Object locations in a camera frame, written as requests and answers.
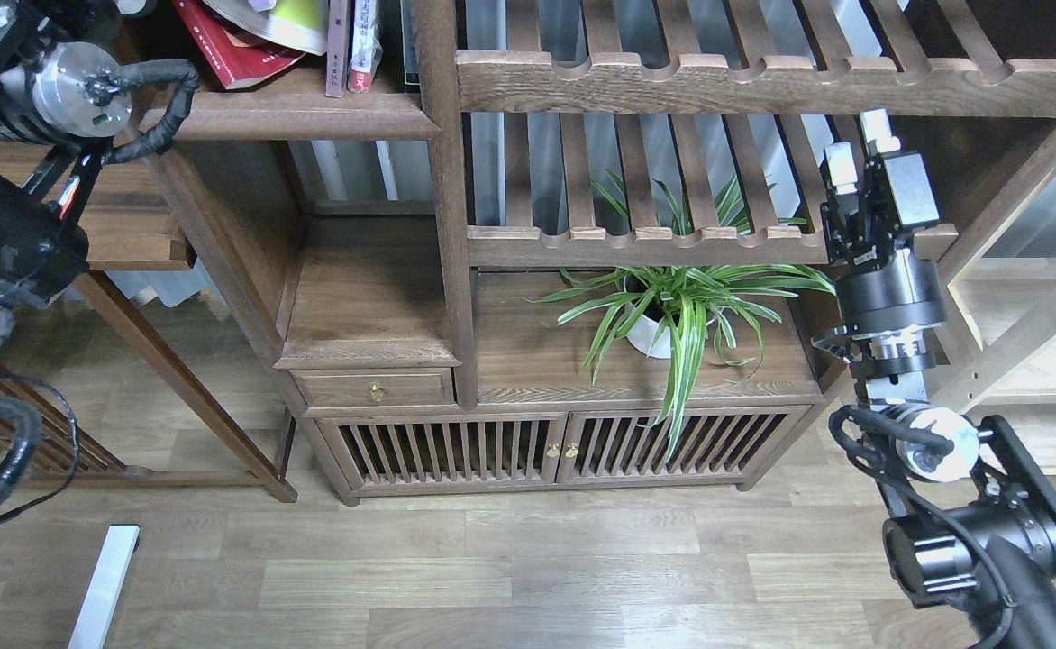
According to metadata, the light wooden shelf unit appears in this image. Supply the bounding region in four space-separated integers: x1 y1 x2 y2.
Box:
892 116 1056 473

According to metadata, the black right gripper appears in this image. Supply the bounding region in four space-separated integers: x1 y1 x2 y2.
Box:
821 108 947 338

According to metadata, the red cover book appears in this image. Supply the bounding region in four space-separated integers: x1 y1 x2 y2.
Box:
172 1 305 90

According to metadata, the dark upright book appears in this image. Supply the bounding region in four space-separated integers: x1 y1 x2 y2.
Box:
399 0 421 92

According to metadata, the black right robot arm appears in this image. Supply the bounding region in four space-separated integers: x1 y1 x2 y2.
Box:
812 108 1056 648

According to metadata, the red white upright book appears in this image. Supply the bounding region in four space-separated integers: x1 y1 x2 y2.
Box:
347 0 381 94

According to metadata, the yellow-green cover book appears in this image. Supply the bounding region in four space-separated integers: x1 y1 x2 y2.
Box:
205 0 329 55

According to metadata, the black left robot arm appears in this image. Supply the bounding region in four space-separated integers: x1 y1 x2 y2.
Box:
0 1 199 348

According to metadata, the slatted wooden rack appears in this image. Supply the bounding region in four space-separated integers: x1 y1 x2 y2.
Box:
0 362 153 488

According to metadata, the green spider plant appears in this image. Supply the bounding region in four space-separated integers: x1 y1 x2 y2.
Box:
528 169 840 465

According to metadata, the dark wooden bookshelf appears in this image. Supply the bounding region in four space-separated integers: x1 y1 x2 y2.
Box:
148 1 1056 505

